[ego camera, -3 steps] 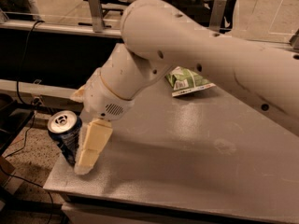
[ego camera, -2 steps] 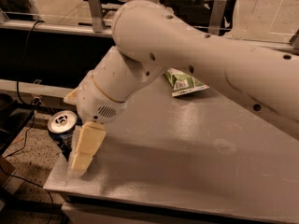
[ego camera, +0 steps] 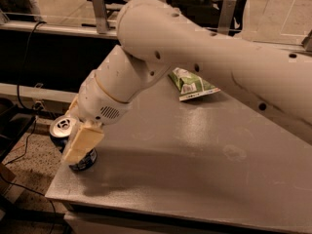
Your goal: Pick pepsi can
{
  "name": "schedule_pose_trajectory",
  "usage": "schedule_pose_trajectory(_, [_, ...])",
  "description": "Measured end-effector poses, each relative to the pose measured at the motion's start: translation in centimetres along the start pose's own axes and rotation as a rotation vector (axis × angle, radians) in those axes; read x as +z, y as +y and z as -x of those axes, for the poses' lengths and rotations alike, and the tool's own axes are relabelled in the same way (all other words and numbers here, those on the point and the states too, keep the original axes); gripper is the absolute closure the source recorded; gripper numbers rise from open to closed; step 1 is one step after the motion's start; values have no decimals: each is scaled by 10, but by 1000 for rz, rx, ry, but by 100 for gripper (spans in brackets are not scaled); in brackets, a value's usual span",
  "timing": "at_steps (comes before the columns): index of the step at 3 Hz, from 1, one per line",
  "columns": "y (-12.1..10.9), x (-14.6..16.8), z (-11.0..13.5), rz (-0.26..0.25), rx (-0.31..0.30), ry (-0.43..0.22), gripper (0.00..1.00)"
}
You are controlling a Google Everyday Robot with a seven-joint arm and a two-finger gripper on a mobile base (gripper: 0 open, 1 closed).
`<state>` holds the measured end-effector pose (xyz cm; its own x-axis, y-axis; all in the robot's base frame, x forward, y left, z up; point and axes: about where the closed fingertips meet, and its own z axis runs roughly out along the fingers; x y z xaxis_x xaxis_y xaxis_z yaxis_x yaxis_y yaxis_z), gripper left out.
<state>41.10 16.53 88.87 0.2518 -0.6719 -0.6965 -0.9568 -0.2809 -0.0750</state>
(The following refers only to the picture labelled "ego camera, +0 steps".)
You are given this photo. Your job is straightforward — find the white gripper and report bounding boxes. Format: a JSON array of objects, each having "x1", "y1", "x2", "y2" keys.
[{"x1": 62, "y1": 70, "x2": 131, "y2": 165}]

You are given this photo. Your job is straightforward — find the blue pepsi can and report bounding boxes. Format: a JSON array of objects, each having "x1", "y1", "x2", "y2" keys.
[{"x1": 49, "y1": 115, "x2": 98, "y2": 172}]

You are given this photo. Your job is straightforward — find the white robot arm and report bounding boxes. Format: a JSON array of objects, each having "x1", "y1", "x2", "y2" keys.
[{"x1": 63, "y1": 0, "x2": 312, "y2": 165}]

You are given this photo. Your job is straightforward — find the black tray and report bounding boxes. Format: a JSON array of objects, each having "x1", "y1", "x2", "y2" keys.
[{"x1": 0, "y1": 97, "x2": 35, "y2": 162}]

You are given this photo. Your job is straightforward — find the green chip bag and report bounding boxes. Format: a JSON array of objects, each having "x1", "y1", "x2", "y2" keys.
[{"x1": 169, "y1": 67, "x2": 219, "y2": 101}]

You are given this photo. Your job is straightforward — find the person in grey clothes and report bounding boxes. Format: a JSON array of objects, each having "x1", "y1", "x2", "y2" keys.
[{"x1": 0, "y1": 0, "x2": 43, "y2": 22}]

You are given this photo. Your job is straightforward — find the black office chair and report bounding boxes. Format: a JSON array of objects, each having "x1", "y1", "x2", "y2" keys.
[{"x1": 168, "y1": 0, "x2": 247, "y2": 36}]

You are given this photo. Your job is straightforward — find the glass barrier rail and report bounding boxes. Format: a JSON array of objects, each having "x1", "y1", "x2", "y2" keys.
[{"x1": 0, "y1": 12, "x2": 117, "y2": 40}]

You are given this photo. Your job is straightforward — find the left metal bracket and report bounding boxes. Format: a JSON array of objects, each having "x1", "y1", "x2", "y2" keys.
[{"x1": 92, "y1": 0, "x2": 109, "y2": 34}]

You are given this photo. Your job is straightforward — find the metal bracket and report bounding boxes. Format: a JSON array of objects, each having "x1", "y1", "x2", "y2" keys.
[
  {"x1": 217, "y1": 0, "x2": 237, "y2": 35},
  {"x1": 92, "y1": 0, "x2": 109, "y2": 34}
]

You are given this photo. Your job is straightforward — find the black cable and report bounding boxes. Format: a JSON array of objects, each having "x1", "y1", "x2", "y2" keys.
[{"x1": 0, "y1": 20, "x2": 58, "y2": 234}]

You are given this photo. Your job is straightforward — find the right metal bracket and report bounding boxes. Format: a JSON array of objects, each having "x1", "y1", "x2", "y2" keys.
[{"x1": 217, "y1": 0, "x2": 237, "y2": 35}]

